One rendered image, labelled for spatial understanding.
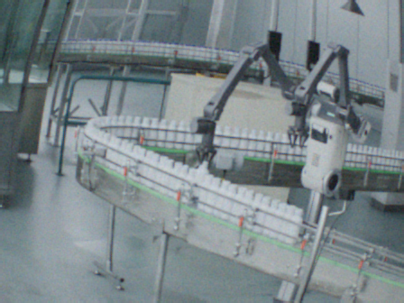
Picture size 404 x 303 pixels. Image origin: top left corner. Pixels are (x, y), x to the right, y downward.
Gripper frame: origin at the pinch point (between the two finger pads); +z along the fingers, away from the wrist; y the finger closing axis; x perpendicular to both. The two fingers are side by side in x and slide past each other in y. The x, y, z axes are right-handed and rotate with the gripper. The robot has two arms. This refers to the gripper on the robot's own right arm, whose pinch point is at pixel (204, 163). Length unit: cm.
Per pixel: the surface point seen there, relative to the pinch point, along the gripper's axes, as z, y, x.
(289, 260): 27, 7, 79
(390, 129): 33, -534, -286
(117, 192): 31, 7, -58
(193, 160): 26, -87, -112
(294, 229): 13, 3, 73
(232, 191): 6.8, 2.4, 25.0
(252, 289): 124, -159, -108
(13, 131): 50, -40, -305
